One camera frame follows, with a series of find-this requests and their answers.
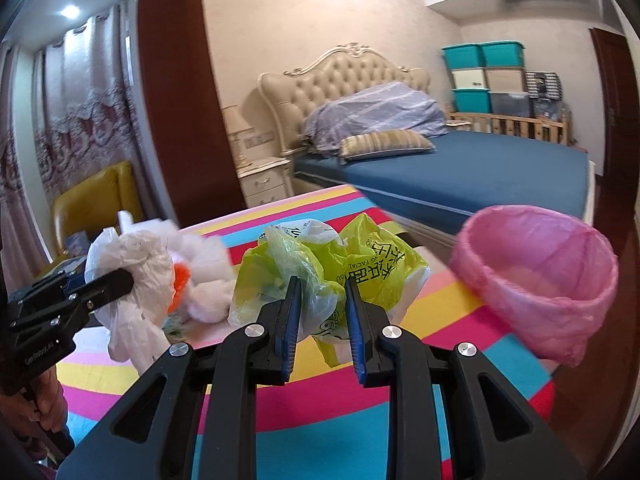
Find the yellow armchair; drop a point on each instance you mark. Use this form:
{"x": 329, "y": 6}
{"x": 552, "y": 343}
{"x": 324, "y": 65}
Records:
{"x": 100, "y": 200}

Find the blue striped quilt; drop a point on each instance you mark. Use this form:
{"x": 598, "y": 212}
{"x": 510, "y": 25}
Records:
{"x": 380, "y": 110}

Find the bed with blue sheet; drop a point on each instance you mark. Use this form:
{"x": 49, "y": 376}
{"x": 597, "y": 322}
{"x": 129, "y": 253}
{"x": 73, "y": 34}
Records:
{"x": 475, "y": 170}

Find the dark wooden door frame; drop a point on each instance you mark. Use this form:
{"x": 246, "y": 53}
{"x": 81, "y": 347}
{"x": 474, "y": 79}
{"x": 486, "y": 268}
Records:
{"x": 175, "y": 85}

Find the ceiling light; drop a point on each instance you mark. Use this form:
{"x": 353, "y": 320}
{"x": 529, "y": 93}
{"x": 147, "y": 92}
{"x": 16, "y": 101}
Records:
{"x": 71, "y": 11}

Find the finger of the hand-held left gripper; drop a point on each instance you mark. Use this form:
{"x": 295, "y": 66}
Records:
{"x": 75, "y": 274}
{"x": 107, "y": 286}

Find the wooden crib rail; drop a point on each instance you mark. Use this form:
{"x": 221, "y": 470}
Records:
{"x": 515, "y": 125}

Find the cream nightstand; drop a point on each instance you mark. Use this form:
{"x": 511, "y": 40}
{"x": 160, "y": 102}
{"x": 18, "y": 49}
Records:
{"x": 265, "y": 185}

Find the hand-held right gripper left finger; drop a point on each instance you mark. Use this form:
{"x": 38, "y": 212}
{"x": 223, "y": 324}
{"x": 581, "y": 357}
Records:
{"x": 292, "y": 325}

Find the patterned curtain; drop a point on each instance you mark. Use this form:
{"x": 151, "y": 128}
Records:
{"x": 95, "y": 110}

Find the white orange crumpled bag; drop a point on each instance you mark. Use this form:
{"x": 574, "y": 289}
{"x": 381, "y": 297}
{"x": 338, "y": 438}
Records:
{"x": 205, "y": 270}

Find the colourful striped tablecloth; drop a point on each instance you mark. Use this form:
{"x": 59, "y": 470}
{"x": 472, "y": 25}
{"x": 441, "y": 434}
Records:
{"x": 325, "y": 410}

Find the wall switch panel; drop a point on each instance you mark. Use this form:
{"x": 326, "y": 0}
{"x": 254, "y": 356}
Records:
{"x": 259, "y": 139}

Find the beige tufted headboard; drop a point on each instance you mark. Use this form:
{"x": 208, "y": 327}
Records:
{"x": 310, "y": 85}

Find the pink-lined trash bin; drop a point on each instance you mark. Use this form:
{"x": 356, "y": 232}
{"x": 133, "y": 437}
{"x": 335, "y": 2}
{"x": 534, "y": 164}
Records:
{"x": 550, "y": 310}

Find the stack of plastic storage boxes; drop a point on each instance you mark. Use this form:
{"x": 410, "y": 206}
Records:
{"x": 470, "y": 57}

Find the person's left hand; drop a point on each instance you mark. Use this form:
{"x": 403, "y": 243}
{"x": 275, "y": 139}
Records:
{"x": 50, "y": 400}

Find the white plastic bag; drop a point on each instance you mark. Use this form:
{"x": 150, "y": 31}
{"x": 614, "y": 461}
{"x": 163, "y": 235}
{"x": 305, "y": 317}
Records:
{"x": 135, "y": 260}

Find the black striped boxes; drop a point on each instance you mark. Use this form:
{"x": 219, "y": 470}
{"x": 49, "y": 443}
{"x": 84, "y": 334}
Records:
{"x": 542, "y": 85}

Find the blue book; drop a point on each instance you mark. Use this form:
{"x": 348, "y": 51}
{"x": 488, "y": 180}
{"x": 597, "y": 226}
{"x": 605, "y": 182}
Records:
{"x": 77, "y": 242}

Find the gold striped pillow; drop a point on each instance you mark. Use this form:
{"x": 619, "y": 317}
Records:
{"x": 385, "y": 144}

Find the yellow-green plastic bag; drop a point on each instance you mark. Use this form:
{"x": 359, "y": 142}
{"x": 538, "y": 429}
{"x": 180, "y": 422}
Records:
{"x": 380, "y": 255}

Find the cream table lamp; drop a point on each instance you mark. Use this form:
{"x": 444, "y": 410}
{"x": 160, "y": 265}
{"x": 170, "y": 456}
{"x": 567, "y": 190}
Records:
{"x": 235, "y": 120}

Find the dark wooden door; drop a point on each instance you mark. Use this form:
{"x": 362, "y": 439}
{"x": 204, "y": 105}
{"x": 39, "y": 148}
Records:
{"x": 615, "y": 110}

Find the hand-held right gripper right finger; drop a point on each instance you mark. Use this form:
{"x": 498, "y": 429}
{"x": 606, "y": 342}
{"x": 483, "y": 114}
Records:
{"x": 356, "y": 330}

